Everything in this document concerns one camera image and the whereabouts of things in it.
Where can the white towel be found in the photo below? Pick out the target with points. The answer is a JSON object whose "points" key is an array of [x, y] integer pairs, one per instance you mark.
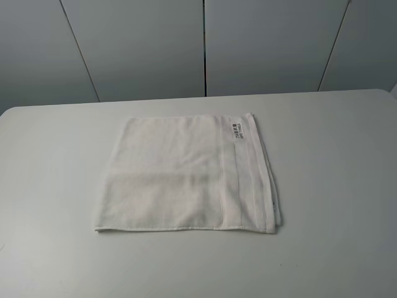
{"points": [[199, 172]]}

